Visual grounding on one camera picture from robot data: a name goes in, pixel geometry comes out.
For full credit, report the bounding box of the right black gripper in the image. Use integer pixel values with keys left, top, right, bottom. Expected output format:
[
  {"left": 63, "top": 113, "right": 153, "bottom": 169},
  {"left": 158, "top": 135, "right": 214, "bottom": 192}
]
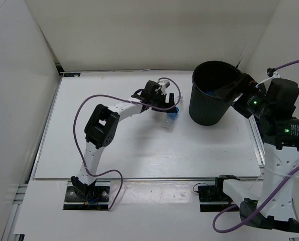
[{"left": 215, "top": 73, "right": 272, "bottom": 119}]

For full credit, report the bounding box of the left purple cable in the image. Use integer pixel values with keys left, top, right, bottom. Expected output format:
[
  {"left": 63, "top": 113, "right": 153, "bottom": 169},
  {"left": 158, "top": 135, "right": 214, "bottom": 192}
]
[{"left": 73, "top": 77, "right": 182, "bottom": 211}]

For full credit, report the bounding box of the blue label Aquafina bottle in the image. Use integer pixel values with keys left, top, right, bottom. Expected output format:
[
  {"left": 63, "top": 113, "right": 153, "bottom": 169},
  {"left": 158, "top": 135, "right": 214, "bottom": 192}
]
[{"left": 161, "top": 96, "right": 183, "bottom": 132}]

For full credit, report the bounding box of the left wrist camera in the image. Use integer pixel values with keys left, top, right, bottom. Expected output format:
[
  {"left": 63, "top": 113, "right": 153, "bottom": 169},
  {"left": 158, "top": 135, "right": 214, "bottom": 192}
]
[{"left": 141, "top": 79, "right": 170, "bottom": 96}]

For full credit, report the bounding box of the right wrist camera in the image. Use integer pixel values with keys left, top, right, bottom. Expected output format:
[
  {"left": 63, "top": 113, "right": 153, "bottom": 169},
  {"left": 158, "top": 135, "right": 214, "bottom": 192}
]
[{"left": 266, "top": 78, "right": 299, "bottom": 119}]

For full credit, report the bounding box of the Pocari Sweat clear bottle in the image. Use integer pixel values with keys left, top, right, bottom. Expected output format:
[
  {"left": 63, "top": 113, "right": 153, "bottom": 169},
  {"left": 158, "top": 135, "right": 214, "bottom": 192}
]
[{"left": 205, "top": 91, "right": 220, "bottom": 98}]

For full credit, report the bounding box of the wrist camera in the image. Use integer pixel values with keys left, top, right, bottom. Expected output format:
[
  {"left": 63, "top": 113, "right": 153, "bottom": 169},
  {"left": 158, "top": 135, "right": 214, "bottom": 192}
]
[
  {"left": 141, "top": 79, "right": 170, "bottom": 96},
  {"left": 266, "top": 78, "right": 299, "bottom": 119}
]

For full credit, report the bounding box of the purple cable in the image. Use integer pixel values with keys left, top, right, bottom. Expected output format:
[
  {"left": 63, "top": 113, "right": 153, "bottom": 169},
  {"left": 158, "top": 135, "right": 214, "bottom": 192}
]
[
  {"left": 212, "top": 58, "right": 299, "bottom": 232},
  {"left": 73, "top": 77, "right": 182, "bottom": 211}
]

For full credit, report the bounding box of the black plastic trash bin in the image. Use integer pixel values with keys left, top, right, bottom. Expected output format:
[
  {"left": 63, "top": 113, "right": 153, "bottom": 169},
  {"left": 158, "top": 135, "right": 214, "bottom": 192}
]
[{"left": 189, "top": 61, "right": 242, "bottom": 126}]

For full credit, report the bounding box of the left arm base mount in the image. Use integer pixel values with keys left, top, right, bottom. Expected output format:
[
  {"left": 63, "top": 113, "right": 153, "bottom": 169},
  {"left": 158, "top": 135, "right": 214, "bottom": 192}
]
[{"left": 63, "top": 182, "right": 111, "bottom": 211}]

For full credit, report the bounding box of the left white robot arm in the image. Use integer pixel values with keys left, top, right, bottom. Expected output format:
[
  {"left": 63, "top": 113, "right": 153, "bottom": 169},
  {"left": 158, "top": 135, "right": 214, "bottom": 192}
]
[{"left": 71, "top": 77, "right": 181, "bottom": 201}]

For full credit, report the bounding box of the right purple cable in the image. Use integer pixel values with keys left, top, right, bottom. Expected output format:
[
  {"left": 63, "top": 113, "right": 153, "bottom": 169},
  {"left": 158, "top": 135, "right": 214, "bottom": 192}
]
[{"left": 212, "top": 58, "right": 299, "bottom": 232}]

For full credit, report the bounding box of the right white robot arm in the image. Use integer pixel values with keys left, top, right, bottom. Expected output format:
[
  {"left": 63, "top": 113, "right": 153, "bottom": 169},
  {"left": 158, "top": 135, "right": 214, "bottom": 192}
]
[{"left": 214, "top": 74, "right": 299, "bottom": 233}]

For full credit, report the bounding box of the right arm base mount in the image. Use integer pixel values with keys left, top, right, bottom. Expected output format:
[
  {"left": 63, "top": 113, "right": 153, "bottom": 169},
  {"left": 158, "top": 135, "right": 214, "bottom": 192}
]
[{"left": 192, "top": 182, "right": 239, "bottom": 212}]

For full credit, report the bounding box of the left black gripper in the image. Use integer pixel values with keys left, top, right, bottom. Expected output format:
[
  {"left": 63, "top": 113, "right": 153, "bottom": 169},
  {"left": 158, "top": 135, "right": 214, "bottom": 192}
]
[{"left": 149, "top": 92, "right": 177, "bottom": 113}]

